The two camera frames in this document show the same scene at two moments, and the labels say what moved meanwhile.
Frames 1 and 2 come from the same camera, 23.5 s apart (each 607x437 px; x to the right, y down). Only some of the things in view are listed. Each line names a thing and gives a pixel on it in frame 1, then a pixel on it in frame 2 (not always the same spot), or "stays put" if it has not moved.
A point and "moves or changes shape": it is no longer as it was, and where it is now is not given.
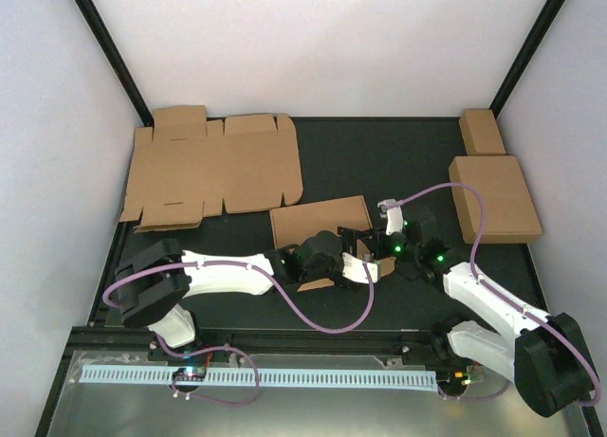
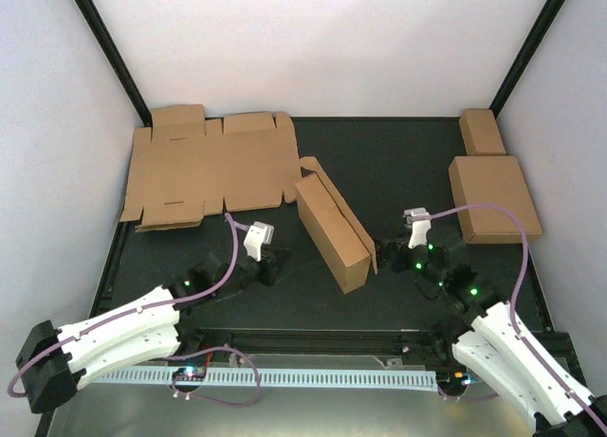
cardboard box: [290, 226] moves or changes shape
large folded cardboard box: [511, 213] stays put
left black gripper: [343, 286] → [272, 263]
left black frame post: [111, 52] stays put
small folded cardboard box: [481, 133] stays put
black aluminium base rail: [404, 343] stays put
